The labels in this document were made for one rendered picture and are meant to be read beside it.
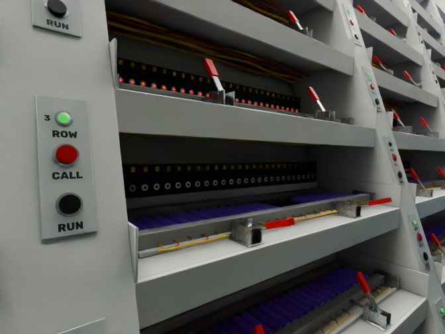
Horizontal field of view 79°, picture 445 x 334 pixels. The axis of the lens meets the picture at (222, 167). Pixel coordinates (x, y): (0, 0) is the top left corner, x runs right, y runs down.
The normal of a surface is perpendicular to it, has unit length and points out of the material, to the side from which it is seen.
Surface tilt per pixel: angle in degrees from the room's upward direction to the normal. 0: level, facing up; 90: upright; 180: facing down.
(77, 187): 90
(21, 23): 90
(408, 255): 90
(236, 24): 109
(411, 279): 90
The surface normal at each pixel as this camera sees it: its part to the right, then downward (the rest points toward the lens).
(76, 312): 0.59, -0.26
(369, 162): -0.79, 0.02
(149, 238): 0.61, 0.07
